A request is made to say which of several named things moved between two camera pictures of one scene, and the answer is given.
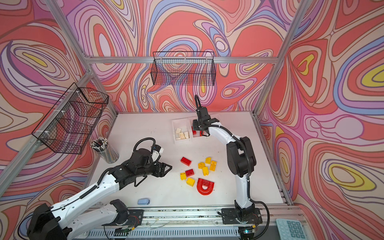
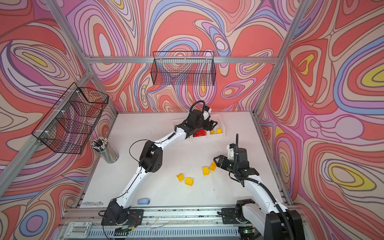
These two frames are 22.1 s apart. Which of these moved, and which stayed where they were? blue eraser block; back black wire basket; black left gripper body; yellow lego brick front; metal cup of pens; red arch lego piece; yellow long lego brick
Moved: red arch lego piece; black left gripper body
Stayed: metal cup of pens; yellow lego brick front; blue eraser block; yellow long lego brick; back black wire basket
